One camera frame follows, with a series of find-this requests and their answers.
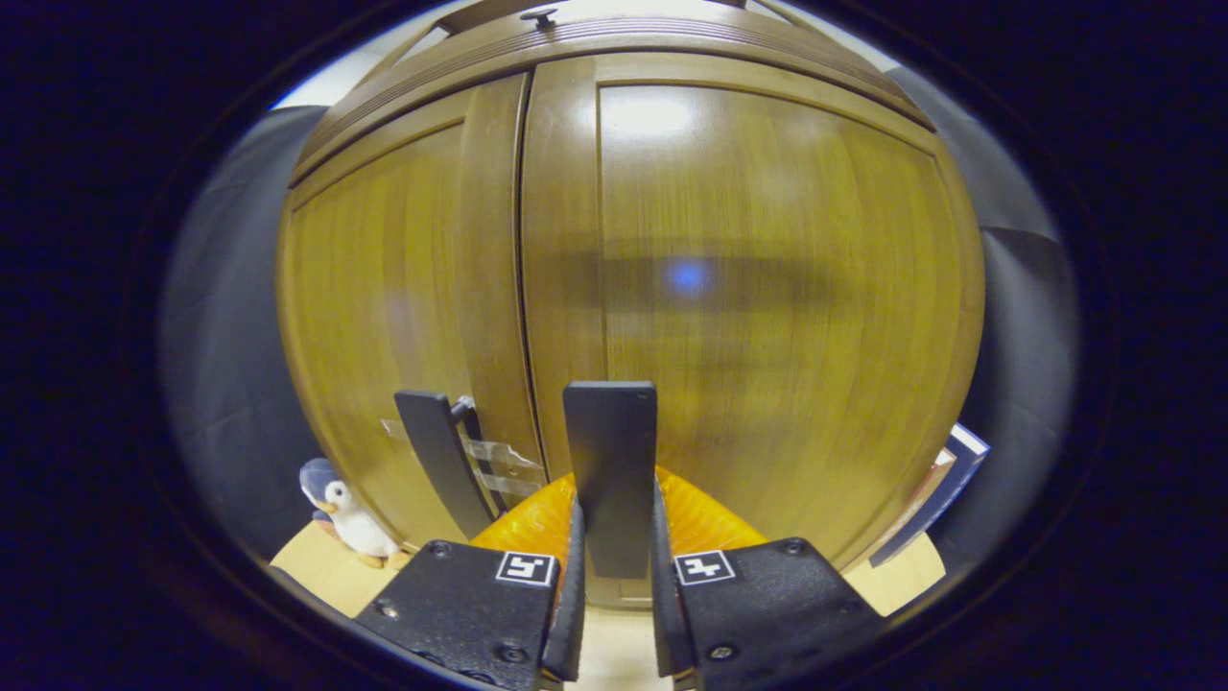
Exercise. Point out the wooden double-door shoe cabinet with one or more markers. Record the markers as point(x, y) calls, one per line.
point(767, 192)

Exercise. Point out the wooden cabinet door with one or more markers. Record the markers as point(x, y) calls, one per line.
point(767, 288)
point(384, 288)

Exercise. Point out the black drawer knob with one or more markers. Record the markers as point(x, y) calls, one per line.
point(538, 15)

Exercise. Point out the penguin plush toy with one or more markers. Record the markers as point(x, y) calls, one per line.
point(350, 523)

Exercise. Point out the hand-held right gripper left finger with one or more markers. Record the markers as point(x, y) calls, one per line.
point(568, 614)

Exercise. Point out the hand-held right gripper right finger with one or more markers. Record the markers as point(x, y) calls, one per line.
point(667, 614)

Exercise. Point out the wooden cabinet drawer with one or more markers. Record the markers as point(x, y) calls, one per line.
point(480, 14)

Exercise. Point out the blue book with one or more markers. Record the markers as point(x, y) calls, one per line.
point(962, 461)

